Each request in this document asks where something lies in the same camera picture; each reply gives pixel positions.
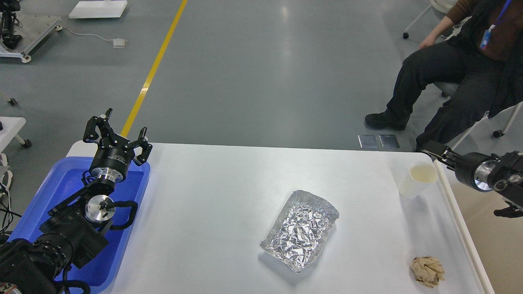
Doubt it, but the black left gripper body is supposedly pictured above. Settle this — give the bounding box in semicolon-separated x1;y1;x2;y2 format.
89;138;135;179

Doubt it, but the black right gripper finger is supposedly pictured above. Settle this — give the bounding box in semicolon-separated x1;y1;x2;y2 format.
421;141;457;169

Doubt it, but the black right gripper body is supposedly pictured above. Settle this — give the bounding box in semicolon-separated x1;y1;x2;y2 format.
454;152;499;192

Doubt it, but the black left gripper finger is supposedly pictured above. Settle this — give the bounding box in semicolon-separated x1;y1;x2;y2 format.
130;127;153;166
83;108;118;148

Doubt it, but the white paper cup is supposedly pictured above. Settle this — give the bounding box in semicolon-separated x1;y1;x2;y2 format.
398;161;438;199

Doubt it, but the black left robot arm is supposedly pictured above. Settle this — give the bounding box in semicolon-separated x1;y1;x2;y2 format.
1;109;153;294

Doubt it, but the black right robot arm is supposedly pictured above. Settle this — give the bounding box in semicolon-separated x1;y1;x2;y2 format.
417;141;523;218

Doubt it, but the grey office chair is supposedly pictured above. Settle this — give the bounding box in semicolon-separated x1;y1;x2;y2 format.
433;82;523;149

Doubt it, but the blue plastic bin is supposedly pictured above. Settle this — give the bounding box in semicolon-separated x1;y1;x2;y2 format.
8;156;151;294

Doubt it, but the right metal floor plate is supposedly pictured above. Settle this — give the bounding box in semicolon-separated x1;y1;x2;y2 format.
379;134;400;149

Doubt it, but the metal floor plate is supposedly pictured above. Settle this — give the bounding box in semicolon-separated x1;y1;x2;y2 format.
379;134;400;149
358;134;378;149

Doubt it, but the beige plastic bin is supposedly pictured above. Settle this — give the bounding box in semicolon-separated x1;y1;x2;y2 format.
434;161;523;294

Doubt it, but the white side table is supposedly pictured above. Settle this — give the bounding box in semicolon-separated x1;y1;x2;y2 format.
0;116;32;152

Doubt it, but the left metal floor plate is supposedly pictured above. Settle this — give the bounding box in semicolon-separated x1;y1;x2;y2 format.
358;134;378;149

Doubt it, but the crumpled brown paper ball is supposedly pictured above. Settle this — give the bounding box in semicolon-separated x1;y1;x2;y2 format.
410;256;445;288

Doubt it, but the person in black clothes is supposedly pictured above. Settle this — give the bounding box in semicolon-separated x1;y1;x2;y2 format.
364;0;523;149

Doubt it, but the metal cart with equipment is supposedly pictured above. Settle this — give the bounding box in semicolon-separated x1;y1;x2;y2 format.
0;0;63;63

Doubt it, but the white flat board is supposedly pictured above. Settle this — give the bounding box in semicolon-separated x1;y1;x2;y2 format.
68;0;128;19

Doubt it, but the crumpled aluminium foil tray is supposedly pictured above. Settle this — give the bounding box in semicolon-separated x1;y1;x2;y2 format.
260;190;340;273

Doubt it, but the white power adapter with cable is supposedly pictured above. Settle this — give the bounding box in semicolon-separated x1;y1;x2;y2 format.
56;25;127;48

